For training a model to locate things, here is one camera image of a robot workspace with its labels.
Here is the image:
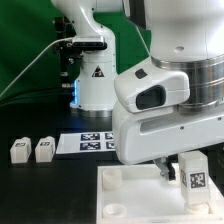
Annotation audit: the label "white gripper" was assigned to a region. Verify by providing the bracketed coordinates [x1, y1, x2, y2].
[112, 102, 224, 181]

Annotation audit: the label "white square tabletop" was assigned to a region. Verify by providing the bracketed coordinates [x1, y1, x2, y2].
[96, 164, 224, 224]

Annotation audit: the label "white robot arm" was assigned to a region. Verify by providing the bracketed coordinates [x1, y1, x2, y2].
[51, 0, 224, 164]

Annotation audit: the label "white marker base sheet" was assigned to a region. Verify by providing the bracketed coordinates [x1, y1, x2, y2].
[56, 131, 115, 154]

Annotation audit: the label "black cables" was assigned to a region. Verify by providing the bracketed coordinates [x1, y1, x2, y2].
[0, 87, 73, 108]

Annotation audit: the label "black camera stand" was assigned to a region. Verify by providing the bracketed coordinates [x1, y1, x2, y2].
[53, 16, 80, 88]

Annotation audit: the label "white cable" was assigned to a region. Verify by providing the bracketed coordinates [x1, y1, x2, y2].
[0, 37, 76, 98]

